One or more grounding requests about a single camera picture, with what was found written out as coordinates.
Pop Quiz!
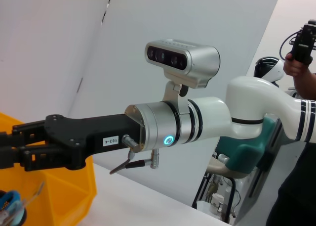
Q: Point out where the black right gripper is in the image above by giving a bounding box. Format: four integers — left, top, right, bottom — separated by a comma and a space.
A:
0, 113, 147, 173

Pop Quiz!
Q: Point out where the black handheld teleoperation controller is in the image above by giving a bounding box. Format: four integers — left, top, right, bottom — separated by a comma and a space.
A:
280, 19, 316, 65

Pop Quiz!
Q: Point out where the operator's bare forearm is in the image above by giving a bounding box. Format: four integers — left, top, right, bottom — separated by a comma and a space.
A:
293, 69, 316, 101

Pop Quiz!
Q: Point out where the black mesh pen cup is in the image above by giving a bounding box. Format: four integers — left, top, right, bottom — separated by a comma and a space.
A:
0, 189, 28, 226

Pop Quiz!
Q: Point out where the operator's hand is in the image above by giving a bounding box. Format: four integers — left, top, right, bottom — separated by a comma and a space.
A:
282, 51, 312, 78

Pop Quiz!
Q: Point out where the yellow plastic bin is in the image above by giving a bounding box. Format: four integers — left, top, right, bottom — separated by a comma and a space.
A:
0, 111, 97, 226

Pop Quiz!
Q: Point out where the white plastic container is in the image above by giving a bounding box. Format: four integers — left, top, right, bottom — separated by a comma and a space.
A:
209, 193, 225, 215
197, 200, 212, 216

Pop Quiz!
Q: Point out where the teal chair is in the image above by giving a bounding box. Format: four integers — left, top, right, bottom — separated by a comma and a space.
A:
207, 112, 283, 181

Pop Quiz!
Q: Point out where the white black robot head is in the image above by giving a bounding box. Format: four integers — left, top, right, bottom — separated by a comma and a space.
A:
253, 56, 285, 89

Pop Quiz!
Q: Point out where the operator's black clothed body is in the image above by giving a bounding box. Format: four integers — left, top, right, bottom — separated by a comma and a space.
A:
266, 141, 316, 226

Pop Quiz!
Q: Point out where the grey right arm cable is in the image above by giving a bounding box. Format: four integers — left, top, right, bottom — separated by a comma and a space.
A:
109, 134, 161, 175

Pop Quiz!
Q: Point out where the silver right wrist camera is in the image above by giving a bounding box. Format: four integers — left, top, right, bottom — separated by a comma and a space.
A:
144, 39, 221, 115

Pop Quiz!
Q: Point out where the black metal stand frame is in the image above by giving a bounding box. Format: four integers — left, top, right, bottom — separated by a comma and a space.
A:
192, 171, 239, 224

